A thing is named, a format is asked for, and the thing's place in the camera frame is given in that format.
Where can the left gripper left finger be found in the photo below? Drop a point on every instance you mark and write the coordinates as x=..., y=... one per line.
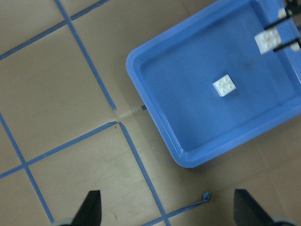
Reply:
x=90, y=212

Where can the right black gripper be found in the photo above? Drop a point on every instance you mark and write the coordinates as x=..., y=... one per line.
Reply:
x=292, y=7

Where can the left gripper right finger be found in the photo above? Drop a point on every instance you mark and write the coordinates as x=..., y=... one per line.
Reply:
x=247, y=211

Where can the white block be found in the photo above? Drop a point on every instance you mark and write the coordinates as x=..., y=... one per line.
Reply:
x=268, y=40
x=224, y=85

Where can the blue plastic tray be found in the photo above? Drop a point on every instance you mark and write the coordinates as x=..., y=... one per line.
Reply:
x=206, y=85

